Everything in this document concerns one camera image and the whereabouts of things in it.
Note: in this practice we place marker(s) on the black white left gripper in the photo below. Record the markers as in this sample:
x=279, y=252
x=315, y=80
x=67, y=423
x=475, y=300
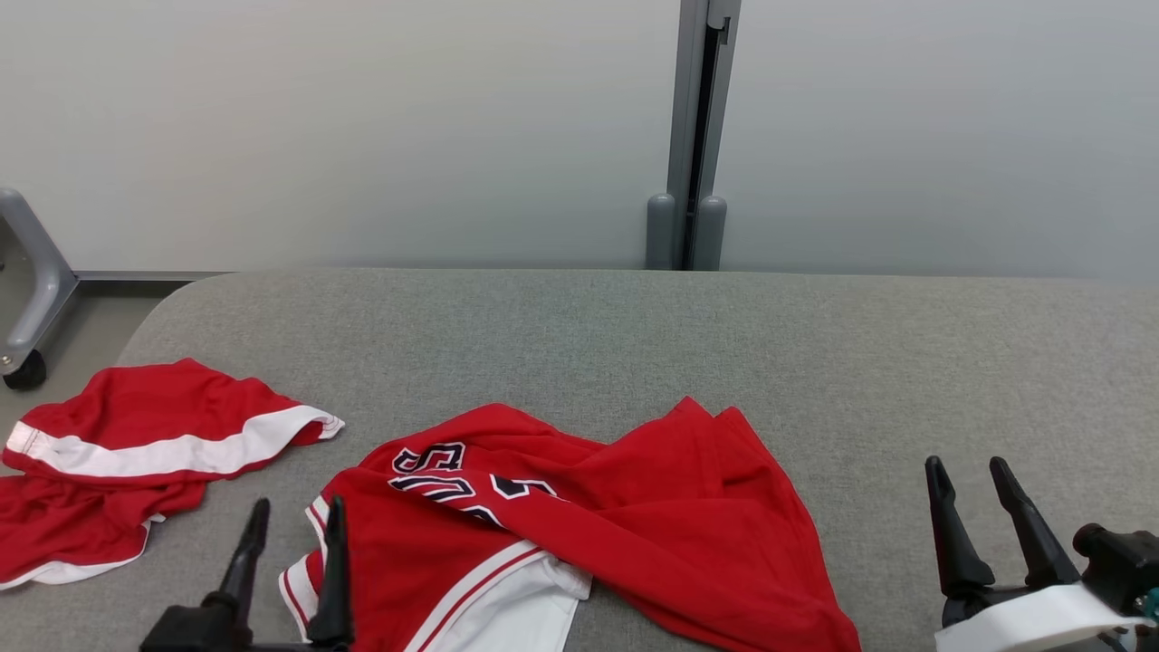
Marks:
x=190, y=634

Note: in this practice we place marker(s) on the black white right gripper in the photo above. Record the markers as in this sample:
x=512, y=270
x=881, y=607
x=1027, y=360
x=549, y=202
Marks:
x=1032, y=625

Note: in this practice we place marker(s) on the red shorts with white stripe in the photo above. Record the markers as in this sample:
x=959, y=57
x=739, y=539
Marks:
x=163, y=403

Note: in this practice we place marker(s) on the red white basketball jersey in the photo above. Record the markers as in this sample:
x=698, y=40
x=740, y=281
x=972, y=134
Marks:
x=652, y=516

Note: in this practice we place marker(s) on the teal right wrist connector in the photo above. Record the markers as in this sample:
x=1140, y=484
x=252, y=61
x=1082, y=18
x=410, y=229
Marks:
x=1153, y=605

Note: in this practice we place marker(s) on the black caster wheel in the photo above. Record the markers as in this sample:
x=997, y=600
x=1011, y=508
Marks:
x=25, y=371

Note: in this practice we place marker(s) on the grey partition foot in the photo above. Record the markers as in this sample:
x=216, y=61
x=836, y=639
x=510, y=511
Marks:
x=45, y=281

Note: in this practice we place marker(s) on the frosted white partition panel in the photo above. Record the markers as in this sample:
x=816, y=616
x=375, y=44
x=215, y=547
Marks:
x=317, y=118
x=951, y=118

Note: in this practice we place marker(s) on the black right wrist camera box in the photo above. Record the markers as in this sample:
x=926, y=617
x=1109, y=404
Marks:
x=1118, y=561

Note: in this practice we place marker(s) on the grey rounded post cap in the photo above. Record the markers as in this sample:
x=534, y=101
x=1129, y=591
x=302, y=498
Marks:
x=711, y=234
x=660, y=231

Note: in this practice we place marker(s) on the grey metal partition post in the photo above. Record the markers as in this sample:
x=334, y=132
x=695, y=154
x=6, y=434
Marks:
x=681, y=91

